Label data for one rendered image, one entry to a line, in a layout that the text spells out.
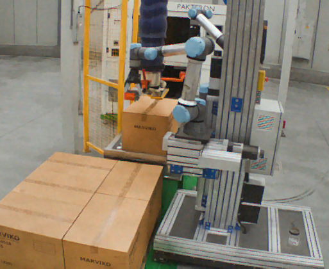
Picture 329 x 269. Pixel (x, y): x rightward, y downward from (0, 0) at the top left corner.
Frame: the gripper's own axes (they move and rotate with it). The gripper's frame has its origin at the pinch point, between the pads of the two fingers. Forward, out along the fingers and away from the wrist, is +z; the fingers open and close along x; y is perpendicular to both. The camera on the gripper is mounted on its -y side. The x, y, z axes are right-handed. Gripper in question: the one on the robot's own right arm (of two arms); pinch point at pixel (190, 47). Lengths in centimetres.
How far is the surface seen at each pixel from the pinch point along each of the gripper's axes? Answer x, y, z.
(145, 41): -22.4, -33.2, -4.0
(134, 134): -21, -39, 77
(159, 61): -18.8, -21.6, 11.4
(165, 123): -20, -13, 64
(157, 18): -22.8, -24.1, -23.4
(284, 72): 266, 109, 48
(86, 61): 88, -139, 34
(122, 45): 45, -78, 8
